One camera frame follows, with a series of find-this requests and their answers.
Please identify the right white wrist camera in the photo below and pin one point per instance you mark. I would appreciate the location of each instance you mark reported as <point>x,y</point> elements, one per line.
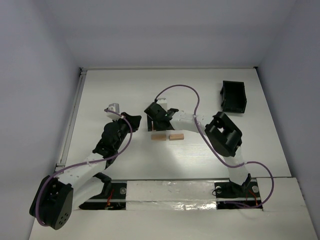
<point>162,102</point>

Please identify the aluminium side rail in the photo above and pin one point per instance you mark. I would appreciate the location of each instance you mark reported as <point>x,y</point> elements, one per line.
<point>66,141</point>

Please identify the silver tape strip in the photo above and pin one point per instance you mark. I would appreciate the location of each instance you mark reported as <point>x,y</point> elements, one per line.
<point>169,195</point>

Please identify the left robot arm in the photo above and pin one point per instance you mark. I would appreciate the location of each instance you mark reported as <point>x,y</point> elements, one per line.
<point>53,202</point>

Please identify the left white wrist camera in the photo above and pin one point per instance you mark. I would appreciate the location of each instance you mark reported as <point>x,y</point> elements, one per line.
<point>112,108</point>

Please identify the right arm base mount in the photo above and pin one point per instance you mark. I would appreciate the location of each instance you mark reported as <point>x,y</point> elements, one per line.
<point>228,199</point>

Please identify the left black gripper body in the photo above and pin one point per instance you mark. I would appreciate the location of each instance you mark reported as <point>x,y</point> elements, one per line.
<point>130,122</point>

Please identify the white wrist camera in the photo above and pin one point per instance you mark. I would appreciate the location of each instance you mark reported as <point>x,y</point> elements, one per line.
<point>162,102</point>
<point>112,108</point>

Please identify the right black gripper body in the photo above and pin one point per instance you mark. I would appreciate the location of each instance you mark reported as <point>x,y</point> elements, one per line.
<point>158,120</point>

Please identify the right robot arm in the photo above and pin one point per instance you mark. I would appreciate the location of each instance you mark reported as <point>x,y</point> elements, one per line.
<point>223,137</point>

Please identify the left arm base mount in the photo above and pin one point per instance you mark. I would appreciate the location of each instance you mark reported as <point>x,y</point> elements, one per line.
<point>114,200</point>

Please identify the black plastic bin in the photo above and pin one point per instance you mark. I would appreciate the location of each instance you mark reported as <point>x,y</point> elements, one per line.
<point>233,97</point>

